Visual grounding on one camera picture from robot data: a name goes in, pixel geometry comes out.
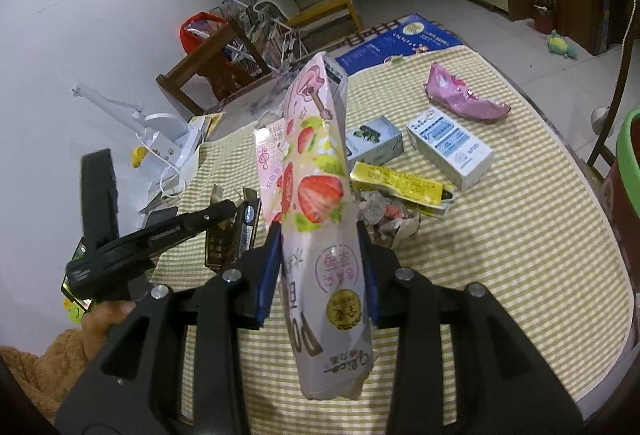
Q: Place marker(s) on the blue book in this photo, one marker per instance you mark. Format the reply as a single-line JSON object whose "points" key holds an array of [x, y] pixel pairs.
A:
{"points": [[400, 42]]}

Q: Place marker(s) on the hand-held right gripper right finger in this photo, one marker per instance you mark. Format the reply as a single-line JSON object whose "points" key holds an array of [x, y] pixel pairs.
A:
{"points": [[372, 295]]}

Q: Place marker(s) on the white folding rack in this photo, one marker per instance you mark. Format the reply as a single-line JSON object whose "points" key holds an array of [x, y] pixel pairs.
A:
{"points": [[270, 30]]}

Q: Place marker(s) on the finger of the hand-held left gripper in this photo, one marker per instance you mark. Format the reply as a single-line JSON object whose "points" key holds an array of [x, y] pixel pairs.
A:
{"points": [[100, 200], [190, 222]]}

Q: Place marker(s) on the yellow striped table cloth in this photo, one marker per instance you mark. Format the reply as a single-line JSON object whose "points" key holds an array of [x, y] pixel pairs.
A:
{"points": [[500, 265]]}

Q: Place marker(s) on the small yellow toy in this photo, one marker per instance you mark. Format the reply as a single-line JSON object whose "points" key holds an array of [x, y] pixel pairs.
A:
{"points": [[140, 157]]}

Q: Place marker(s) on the pink strawberry snack box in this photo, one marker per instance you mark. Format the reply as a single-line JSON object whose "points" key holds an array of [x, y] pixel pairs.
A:
{"points": [[315, 195]]}

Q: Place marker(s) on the black phone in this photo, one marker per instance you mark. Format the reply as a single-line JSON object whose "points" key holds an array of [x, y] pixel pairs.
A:
{"points": [[162, 216]]}

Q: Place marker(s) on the crumpled brown paper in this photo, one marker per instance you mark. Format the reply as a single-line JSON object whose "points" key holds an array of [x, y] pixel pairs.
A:
{"points": [[385, 220]]}

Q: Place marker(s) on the dark wooden chair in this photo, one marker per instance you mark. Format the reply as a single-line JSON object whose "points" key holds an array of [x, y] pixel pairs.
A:
{"points": [[200, 65]]}

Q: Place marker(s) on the carved wooden chair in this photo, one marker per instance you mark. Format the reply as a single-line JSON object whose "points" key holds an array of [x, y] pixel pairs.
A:
{"points": [[617, 80]]}

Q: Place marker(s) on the dark foil wrapper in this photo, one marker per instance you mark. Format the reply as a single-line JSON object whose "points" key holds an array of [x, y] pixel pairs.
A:
{"points": [[235, 235]]}

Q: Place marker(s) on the green plush toy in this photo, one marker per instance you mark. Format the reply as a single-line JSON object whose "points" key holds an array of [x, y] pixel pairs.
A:
{"points": [[560, 45]]}

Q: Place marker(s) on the flattened yellow carton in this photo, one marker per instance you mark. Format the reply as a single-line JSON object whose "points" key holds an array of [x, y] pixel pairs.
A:
{"points": [[400, 185]]}

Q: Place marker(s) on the person's left forearm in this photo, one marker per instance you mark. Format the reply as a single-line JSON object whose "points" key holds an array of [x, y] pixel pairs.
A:
{"points": [[45, 380]]}

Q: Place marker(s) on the white desk lamp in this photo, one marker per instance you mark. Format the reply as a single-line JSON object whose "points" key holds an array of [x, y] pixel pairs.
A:
{"points": [[170, 140]]}

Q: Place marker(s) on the red bag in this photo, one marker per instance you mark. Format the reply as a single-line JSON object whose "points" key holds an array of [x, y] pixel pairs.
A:
{"points": [[197, 27]]}

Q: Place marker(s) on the white blue milk carton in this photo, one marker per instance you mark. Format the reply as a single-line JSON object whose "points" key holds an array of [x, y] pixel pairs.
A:
{"points": [[450, 150]]}

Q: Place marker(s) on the person's left hand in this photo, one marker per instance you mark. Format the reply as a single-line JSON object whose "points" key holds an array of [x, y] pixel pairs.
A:
{"points": [[107, 322]]}

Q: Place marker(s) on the yellow booklet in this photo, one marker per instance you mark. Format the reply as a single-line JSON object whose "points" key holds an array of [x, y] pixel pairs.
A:
{"points": [[207, 125]]}

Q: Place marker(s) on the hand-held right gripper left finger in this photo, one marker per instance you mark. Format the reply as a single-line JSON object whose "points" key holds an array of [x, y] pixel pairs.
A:
{"points": [[267, 280]]}

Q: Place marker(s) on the pink plastic wrapper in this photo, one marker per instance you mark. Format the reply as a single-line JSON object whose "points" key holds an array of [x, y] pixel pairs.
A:
{"points": [[460, 97]]}

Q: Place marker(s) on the small red floor bin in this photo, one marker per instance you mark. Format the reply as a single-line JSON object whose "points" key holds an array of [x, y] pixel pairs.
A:
{"points": [[544, 20]]}

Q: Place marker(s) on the yellow wooden bench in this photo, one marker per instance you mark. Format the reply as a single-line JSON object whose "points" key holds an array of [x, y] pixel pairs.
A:
{"points": [[330, 12]]}

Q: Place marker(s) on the blue grey carton box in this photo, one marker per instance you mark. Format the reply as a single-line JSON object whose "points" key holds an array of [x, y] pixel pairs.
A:
{"points": [[375, 140]]}

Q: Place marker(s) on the red bin with green rim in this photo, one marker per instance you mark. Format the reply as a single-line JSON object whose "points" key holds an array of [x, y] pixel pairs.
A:
{"points": [[627, 175]]}

